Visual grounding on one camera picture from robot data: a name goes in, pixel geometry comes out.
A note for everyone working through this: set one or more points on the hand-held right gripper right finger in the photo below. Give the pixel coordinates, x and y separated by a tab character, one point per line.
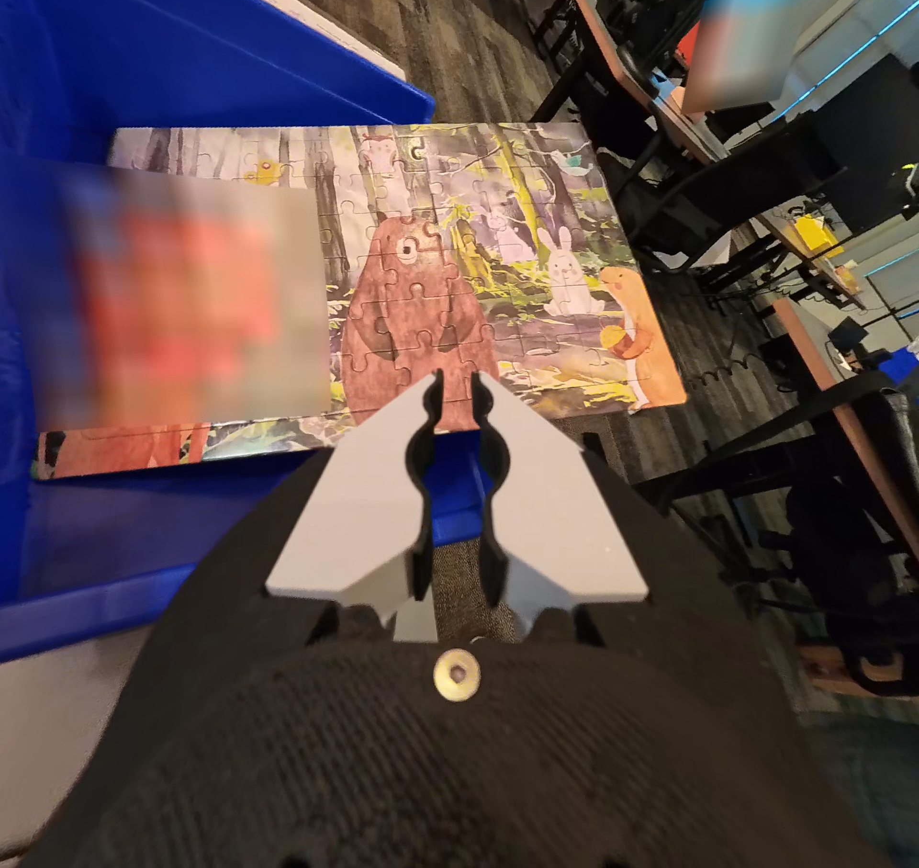
567	523

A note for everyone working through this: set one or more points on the forest animal jigsaw puzzle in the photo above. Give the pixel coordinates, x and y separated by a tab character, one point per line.
502	272

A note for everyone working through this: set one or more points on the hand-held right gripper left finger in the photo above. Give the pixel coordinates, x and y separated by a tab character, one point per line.
344	523

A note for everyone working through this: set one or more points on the brown-edged desk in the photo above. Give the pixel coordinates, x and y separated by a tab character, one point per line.
841	284
689	132
811	351

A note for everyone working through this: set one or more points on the black office chair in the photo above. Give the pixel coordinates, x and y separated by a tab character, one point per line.
847	559

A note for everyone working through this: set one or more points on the blue plastic bin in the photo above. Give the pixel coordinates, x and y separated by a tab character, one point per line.
143	56

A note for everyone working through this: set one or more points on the dark monitor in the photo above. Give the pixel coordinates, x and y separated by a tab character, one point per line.
876	143

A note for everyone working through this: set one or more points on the yellow box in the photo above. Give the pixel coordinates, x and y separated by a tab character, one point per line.
815	236

